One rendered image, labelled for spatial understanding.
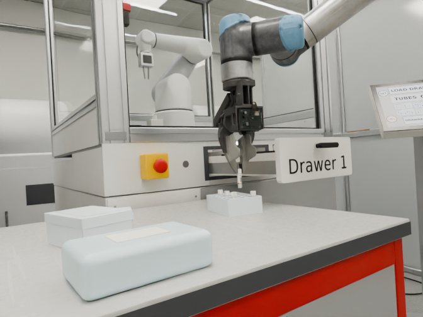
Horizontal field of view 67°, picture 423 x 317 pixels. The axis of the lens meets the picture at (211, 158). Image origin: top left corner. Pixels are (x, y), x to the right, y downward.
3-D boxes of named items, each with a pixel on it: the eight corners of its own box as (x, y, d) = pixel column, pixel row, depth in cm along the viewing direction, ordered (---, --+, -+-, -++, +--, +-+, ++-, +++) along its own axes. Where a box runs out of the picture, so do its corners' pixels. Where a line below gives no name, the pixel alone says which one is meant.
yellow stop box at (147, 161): (170, 177, 92) (169, 153, 92) (147, 180, 88) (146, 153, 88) (163, 177, 96) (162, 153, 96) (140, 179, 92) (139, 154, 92)
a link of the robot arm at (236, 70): (215, 68, 78) (245, 70, 81) (216, 87, 78) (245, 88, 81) (229, 59, 71) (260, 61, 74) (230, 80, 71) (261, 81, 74)
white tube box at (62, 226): (134, 240, 52) (132, 209, 52) (83, 255, 45) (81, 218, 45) (93, 232, 60) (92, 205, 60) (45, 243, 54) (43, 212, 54)
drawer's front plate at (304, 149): (352, 174, 92) (350, 136, 92) (281, 183, 76) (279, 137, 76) (347, 174, 94) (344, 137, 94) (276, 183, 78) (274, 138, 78)
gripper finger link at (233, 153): (234, 173, 71) (234, 132, 71) (223, 173, 77) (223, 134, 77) (247, 173, 72) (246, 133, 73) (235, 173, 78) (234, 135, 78)
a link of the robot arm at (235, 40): (249, 7, 70) (213, 15, 73) (252, 57, 70) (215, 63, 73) (256, 21, 78) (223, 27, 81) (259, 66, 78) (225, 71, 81)
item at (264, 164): (343, 170, 93) (342, 148, 93) (281, 177, 79) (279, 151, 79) (252, 170, 126) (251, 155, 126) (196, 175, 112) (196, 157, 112)
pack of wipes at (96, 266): (175, 250, 45) (174, 218, 45) (216, 266, 37) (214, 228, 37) (60, 278, 36) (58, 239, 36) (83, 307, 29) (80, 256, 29)
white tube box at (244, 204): (262, 212, 71) (262, 195, 71) (228, 217, 68) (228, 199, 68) (236, 206, 82) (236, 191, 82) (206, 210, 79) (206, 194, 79)
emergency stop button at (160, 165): (169, 172, 89) (168, 158, 89) (155, 173, 87) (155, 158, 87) (164, 172, 91) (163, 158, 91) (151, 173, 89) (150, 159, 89)
